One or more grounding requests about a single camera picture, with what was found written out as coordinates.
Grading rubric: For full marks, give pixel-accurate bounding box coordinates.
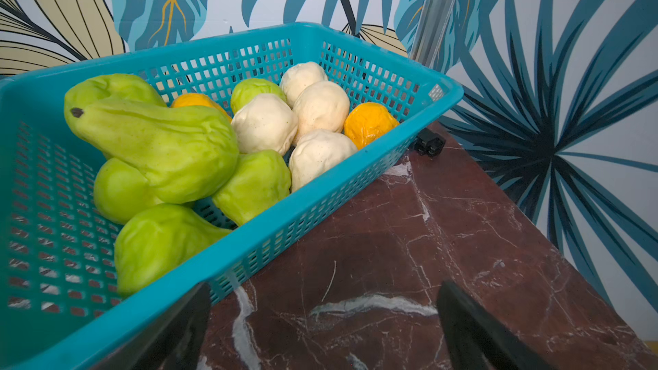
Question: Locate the green pear front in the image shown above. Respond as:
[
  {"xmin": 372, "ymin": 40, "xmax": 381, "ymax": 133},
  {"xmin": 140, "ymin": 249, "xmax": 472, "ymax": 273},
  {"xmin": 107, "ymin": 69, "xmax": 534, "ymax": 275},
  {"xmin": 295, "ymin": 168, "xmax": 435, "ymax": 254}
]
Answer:
[{"xmin": 114, "ymin": 204, "xmax": 232, "ymax": 298}]

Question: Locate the aluminium right frame post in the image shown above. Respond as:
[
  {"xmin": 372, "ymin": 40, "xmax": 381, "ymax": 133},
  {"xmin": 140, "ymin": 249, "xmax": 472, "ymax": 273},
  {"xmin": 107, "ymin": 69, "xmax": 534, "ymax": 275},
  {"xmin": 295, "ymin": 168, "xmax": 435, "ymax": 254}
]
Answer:
[{"xmin": 410, "ymin": 0, "xmax": 456, "ymax": 68}]

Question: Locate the orange pear back left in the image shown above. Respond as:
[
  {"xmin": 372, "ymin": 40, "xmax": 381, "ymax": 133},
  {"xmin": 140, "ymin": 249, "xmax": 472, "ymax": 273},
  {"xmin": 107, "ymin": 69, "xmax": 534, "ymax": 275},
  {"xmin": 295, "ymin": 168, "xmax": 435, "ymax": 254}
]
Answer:
[{"xmin": 171, "ymin": 94, "xmax": 231, "ymax": 122}]

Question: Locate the green pear behind large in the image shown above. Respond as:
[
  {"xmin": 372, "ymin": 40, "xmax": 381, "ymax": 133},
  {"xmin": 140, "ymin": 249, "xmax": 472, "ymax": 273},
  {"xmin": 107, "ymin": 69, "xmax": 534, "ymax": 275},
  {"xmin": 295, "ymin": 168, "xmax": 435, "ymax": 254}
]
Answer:
[{"xmin": 63, "ymin": 74, "xmax": 167, "ymax": 138}]

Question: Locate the teal plastic basket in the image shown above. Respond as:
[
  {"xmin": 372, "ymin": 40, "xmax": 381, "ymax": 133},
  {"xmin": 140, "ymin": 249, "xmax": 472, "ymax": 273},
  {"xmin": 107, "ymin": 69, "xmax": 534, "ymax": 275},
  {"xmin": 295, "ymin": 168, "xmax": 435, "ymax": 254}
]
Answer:
[{"xmin": 1, "ymin": 23, "xmax": 464, "ymax": 369}]

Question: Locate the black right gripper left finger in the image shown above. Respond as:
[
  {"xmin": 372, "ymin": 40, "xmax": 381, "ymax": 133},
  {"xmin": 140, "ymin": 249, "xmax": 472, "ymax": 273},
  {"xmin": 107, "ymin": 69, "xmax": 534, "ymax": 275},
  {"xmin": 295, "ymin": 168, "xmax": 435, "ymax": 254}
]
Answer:
[{"xmin": 95, "ymin": 282, "xmax": 212, "ymax": 369}]

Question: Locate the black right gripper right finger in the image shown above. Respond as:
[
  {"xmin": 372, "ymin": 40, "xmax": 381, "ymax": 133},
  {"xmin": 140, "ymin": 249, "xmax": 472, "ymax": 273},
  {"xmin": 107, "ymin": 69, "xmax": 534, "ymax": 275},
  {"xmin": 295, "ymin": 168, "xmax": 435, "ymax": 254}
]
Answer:
[{"xmin": 436, "ymin": 280, "xmax": 553, "ymax": 369}]

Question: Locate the small green pear back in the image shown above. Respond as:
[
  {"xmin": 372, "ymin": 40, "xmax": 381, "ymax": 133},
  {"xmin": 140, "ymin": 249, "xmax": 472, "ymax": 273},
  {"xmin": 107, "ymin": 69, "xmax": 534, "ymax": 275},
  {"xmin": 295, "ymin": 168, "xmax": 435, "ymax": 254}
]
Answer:
[{"xmin": 231, "ymin": 78, "xmax": 287, "ymax": 114}]

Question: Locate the orange pear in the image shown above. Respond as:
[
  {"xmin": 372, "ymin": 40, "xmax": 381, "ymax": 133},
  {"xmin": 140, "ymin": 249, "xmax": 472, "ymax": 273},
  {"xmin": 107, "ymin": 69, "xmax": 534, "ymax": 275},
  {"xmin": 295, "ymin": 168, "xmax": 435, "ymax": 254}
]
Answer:
[
  {"xmin": 344, "ymin": 102, "xmax": 399, "ymax": 149},
  {"xmin": 171, "ymin": 94, "xmax": 231, "ymax": 122}
]

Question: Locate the orange pear right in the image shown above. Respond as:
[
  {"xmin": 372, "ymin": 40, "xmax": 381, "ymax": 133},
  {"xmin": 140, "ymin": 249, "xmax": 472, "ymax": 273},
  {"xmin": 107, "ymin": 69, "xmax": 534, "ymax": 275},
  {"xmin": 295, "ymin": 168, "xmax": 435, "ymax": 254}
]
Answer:
[{"xmin": 344, "ymin": 102, "xmax": 399, "ymax": 149}]

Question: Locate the black clamp at post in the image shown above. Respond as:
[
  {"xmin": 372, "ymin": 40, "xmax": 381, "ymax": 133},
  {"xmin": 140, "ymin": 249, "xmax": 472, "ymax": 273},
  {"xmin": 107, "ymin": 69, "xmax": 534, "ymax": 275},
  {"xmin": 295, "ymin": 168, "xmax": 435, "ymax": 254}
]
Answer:
[{"xmin": 413, "ymin": 128, "xmax": 447, "ymax": 158}]

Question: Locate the white pear front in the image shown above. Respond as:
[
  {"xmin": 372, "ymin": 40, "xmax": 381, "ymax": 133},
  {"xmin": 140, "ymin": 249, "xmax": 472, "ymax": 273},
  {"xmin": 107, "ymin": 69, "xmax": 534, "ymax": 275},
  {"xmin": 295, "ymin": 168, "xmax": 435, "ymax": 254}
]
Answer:
[{"xmin": 289, "ymin": 129, "xmax": 358, "ymax": 193}]

